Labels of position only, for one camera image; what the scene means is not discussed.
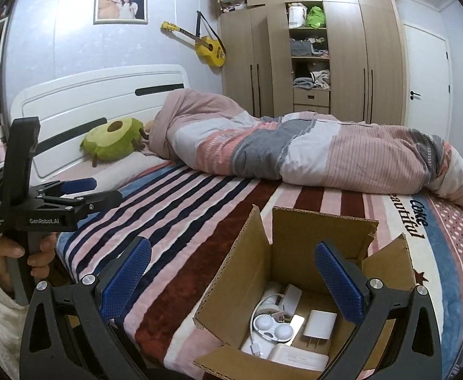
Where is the white wall charger plug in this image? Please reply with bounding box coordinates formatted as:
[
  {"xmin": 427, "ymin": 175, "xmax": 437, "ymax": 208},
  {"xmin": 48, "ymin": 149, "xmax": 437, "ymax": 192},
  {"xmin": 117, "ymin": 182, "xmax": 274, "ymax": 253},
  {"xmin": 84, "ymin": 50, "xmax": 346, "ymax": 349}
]
[{"xmin": 303, "ymin": 310, "xmax": 337, "ymax": 347}]

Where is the white adapter with cable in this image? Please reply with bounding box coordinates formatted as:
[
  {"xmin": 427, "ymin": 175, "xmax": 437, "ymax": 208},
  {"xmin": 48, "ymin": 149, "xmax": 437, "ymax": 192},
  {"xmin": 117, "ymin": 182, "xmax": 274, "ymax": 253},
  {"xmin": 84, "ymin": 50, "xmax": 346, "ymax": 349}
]
[{"xmin": 241, "ymin": 282, "xmax": 302, "ymax": 358}]

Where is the white power bank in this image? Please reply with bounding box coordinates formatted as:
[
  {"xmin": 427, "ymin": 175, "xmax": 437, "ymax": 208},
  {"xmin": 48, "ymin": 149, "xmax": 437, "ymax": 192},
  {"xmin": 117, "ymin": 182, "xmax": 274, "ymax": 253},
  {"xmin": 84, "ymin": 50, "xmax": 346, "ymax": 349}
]
[{"xmin": 267, "ymin": 344, "xmax": 329, "ymax": 372}]

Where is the person's left hand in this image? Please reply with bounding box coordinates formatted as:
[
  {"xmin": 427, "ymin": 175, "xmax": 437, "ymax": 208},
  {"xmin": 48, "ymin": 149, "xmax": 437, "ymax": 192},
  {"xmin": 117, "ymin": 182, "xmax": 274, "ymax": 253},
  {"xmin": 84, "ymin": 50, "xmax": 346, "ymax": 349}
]
[{"xmin": 0, "ymin": 233, "xmax": 57, "ymax": 293}]

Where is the white pillow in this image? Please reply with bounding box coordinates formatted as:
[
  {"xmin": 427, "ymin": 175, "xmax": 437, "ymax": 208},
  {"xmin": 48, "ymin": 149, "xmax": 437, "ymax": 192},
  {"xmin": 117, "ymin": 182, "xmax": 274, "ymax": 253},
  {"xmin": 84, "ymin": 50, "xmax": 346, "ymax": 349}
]
[{"xmin": 48, "ymin": 149, "xmax": 173, "ymax": 191}]

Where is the green avocado plush toy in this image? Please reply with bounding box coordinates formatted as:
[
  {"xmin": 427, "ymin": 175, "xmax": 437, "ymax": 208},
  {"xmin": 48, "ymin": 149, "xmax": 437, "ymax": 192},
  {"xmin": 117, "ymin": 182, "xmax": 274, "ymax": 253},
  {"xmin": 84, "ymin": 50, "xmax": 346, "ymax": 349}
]
[{"xmin": 80, "ymin": 117, "xmax": 149, "ymax": 167}]

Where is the cardboard box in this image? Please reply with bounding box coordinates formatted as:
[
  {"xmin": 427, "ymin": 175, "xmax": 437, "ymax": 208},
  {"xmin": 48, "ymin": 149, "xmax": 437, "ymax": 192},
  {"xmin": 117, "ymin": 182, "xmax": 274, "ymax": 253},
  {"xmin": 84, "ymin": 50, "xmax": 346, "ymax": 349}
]
[{"xmin": 194, "ymin": 208, "xmax": 415, "ymax": 380}]

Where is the white bed headboard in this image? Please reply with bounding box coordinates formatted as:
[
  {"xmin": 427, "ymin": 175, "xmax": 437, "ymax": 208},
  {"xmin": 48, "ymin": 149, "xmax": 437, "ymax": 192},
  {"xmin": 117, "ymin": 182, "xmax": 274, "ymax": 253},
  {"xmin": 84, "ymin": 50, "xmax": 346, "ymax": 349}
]
[{"xmin": 9, "ymin": 64, "xmax": 189, "ymax": 184}]

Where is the striped bed blanket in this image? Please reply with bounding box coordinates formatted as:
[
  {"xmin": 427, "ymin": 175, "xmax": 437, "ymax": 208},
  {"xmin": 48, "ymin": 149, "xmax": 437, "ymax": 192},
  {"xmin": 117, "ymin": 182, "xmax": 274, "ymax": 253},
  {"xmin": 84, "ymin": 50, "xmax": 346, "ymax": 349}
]
[{"xmin": 57, "ymin": 164, "xmax": 463, "ymax": 379}]

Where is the pink grey patchwork duvet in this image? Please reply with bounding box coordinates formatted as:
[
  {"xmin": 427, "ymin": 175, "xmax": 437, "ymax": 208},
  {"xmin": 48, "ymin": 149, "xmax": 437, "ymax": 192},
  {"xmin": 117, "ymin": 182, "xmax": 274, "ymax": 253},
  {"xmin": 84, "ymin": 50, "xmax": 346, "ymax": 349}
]
[{"xmin": 143, "ymin": 88, "xmax": 463, "ymax": 207}]

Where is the framed photo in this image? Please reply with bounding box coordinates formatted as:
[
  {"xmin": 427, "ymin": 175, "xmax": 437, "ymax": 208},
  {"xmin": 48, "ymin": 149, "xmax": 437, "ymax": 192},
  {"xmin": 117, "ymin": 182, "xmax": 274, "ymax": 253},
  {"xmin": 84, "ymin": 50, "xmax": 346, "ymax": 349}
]
[{"xmin": 93, "ymin": 0, "xmax": 148, "ymax": 25}]

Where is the yellow ukulele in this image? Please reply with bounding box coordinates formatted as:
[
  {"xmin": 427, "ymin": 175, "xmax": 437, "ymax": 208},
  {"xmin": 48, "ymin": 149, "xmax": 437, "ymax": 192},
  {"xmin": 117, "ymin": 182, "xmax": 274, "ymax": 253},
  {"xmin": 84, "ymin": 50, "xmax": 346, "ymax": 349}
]
[{"xmin": 161, "ymin": 10, "xmax": 226, "ymax": 68}]

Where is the folded clothes pile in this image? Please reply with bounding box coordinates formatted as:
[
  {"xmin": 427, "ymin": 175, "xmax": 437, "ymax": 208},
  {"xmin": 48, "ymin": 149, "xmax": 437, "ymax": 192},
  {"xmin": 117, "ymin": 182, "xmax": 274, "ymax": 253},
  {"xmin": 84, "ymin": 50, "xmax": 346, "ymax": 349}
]
[{"xmin": 293, "ymin": 70, "xmax": 330, "ymax": 91}]

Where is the white door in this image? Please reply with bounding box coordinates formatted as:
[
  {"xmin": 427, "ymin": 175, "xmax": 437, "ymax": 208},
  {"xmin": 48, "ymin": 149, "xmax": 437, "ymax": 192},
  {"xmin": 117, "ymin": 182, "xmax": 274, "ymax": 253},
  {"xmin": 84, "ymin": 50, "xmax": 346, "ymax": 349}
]
[{"xmin": 404, "ymin": 24, "xmax": 451, "ymax": 139}]

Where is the wooden wardrobe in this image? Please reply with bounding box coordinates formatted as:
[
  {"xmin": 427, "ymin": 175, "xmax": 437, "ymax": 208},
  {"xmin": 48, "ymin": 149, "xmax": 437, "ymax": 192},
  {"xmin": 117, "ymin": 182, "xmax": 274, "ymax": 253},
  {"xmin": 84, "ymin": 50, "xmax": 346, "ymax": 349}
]
[{"xmin": 218, "ymin": 0, "xmax": 406, "ymax": 124}]

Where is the green bag in wardrobe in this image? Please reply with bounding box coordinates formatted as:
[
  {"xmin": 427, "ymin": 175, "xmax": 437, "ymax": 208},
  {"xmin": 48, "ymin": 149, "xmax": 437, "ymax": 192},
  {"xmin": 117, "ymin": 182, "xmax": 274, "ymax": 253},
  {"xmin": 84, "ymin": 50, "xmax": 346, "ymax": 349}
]
[{"xmin": 305, "ymin": 5, "xmax": 326, "ymax": 29}]

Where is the white kettle in wardrobe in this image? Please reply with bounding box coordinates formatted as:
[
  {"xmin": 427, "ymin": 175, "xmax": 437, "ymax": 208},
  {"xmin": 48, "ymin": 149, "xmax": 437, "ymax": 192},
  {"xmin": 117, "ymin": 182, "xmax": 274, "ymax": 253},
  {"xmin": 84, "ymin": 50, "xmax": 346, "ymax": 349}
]
[{"xmin": 287, "ymin": 3, "xmax": 307, "ymax": 29}]

